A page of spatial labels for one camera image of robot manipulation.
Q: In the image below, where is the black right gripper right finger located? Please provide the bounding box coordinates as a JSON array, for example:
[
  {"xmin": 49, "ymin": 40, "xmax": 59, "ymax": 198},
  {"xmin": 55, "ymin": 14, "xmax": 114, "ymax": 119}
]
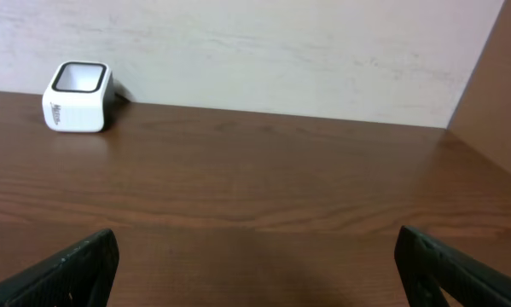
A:
[{"xmin": 394, "ymin": 226, "xmax": 511, "ymax": 307}]

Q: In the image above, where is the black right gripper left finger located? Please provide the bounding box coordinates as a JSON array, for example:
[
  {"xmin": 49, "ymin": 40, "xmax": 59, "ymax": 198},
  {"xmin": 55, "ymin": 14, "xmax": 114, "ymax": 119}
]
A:
[{"xmin": 0, "ymin": 229, "xmax": 119, "ymax": 307}]

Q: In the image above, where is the white barcode scanner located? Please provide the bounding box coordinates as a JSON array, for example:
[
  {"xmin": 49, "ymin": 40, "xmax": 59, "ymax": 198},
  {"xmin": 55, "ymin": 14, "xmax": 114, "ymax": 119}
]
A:
[{"xmin": 42, "ymin": 61, "xmax": 115, "ymax": 133}]

